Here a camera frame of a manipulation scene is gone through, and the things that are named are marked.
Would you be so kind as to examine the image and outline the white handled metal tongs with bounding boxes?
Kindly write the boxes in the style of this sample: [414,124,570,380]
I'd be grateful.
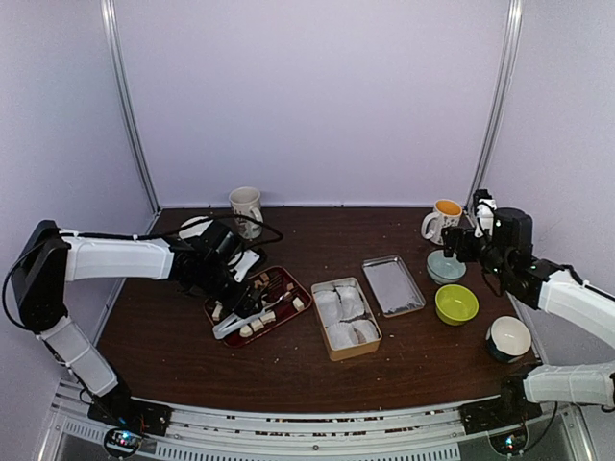
[212,291,291,340]

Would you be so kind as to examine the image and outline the white paper cup liner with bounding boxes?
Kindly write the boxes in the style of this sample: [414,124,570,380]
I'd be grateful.
[326,323,359,351]
[351,319,380,344]
[335,285,365,320]
[314,290,343,327]

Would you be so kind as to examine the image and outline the dark red chocolate tray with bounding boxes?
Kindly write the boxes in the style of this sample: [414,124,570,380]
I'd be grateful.
[215,266,312,349]

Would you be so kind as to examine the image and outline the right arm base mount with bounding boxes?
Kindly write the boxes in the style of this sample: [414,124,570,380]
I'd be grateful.
[458,398,543,457]

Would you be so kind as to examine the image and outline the right aluminium frame post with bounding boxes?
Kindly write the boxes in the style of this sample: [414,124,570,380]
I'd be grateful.
[465,0,523,211]

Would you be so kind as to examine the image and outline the aluminium frame post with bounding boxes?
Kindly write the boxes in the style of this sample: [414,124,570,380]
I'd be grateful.
[465,0,523,211]
[100,0,161,214]

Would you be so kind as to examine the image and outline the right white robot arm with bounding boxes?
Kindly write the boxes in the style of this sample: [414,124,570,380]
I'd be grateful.
[442,203,614,425]

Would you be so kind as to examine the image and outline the white block chocolate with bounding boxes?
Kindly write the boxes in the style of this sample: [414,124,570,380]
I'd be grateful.
[292,298,305,311]

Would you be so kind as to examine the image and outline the beige tin box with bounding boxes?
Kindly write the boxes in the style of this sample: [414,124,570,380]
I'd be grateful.
[311,277,382,362]

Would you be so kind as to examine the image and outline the orange inside white mug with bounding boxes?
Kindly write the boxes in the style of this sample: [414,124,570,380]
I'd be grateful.
[420,199,463,246]

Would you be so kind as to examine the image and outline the lime green bowl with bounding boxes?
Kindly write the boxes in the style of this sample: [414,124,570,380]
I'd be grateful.
[434,284,480,327]

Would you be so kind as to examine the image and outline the light blue bowl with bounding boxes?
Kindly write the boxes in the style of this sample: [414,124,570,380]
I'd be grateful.
[427,250,467,285]

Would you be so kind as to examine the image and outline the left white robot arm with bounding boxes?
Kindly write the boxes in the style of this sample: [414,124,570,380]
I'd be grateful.
[1,216,265,426]

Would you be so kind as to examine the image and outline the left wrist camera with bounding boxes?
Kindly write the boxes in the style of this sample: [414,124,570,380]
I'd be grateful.
[228,250,266,282]

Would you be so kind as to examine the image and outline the dark blue white bowl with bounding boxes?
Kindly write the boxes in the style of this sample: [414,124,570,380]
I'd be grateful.
[485,316,532,364]

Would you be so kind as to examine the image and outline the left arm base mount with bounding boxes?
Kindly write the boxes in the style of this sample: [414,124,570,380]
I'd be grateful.
[87,400,173,459]

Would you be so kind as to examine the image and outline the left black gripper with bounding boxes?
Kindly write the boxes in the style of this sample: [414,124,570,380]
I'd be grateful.
[197,260,263,319]

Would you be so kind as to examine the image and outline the patterned white mug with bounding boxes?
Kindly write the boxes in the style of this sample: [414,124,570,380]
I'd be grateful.
[229,186,263,240]

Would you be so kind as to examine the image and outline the bear print tin lid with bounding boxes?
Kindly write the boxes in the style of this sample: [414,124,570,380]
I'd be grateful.
[362,255,426,318]

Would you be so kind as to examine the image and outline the left aluminium frame post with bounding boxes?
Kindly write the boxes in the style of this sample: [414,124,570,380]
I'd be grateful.
[100,0,161,214]

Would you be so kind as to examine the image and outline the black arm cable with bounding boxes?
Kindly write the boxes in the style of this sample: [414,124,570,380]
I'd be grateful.
[134,215,284,251]

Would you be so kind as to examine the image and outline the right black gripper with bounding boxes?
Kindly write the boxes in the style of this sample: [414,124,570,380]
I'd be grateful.
[441,226,511,282]

